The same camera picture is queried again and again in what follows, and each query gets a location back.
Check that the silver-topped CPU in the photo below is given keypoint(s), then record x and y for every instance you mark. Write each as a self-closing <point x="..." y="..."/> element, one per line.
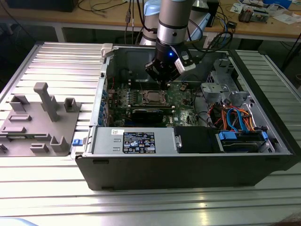
<point x="154" y="96"/>

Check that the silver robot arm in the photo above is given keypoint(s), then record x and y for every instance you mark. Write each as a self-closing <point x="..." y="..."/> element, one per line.
<point x="167" y="26"/>

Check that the metal locking lever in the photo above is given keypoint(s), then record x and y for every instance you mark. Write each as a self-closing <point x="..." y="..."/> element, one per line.
<point x="141" y="86"/>

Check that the CPU socket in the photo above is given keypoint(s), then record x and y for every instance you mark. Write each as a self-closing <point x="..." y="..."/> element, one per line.
<point x="141" y="103"/>

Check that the round coin battery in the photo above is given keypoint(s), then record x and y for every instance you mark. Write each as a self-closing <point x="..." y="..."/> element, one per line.
<point x="183" y="87"/>

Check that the green motherboard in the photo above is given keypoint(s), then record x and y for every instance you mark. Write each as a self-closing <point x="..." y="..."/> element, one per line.
<point x="183" y="115"/>

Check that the black graphics card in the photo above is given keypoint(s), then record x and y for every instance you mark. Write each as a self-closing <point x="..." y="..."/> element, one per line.
<point x="147" y="116"/>

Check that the white label sheet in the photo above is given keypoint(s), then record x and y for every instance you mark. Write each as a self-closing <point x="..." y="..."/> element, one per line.
<point x="208" y="42"/>

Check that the metal disk bay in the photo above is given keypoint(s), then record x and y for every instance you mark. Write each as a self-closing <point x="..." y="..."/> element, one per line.
<point x="214" y="87"/>

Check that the pale blue teach pendant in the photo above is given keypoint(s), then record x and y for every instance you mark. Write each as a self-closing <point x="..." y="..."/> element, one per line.
<point x="203" y="22"/>

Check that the grey plastic latch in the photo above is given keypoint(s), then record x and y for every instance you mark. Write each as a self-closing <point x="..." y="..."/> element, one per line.
<point x="107" y="48"/>

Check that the black upright box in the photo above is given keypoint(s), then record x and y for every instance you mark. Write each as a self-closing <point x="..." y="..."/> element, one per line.
<point x="212" y="14"/>

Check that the wooden desk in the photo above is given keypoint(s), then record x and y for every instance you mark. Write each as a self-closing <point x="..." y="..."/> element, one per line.
<point x="94" y="16"/>

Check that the silver power supply unit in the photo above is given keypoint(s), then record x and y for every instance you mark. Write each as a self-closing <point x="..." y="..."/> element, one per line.
<point x="103" y="141"/>

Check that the copper heatsink cooler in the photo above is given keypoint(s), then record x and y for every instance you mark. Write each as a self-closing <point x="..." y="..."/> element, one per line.
<point x="245" y="15"/>

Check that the black PC case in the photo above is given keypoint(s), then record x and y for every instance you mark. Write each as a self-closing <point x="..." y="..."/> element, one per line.
<point x="164" y="171"/>

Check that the hard disk in blue carrier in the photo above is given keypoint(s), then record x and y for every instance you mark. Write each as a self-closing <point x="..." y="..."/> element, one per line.
<point x="240" y="147"/>

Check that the green circuit board device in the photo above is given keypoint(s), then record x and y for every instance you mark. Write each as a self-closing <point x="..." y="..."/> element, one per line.
<point x="260" y="16"/>

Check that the blue plastic latch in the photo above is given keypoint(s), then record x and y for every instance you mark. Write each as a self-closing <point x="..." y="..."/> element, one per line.
<point x="77" y="142"/>

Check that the white papers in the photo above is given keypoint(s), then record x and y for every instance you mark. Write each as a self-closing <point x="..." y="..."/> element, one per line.
<point x="285" y="18"/>

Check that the blue box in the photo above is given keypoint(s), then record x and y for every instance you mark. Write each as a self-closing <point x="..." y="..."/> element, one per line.
<point x="277" y="2"/>

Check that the black monitor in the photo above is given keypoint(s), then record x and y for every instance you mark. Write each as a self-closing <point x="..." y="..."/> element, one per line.
<point x="40" y="4"/>

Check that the grey parts rack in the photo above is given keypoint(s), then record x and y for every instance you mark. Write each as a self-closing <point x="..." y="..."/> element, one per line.
<point x="35" y="127"/>

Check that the dark-haired person's head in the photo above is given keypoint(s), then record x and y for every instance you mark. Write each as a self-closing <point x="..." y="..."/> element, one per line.
<point x="292" y="221"/>

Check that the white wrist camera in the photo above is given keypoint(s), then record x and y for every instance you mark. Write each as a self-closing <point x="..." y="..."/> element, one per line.
<point x="187" y="66"/>

